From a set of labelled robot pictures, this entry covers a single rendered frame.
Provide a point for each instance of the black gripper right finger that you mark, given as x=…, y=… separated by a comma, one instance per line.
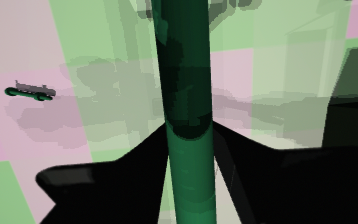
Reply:
x=254, y=173

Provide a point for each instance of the dark green pipe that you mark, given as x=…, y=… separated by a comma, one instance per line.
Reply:
x=183, y=51

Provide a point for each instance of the dark green bolt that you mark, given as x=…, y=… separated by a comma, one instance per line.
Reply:
x=37, y=96

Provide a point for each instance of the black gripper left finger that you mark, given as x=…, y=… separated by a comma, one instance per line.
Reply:
x=137, y=177

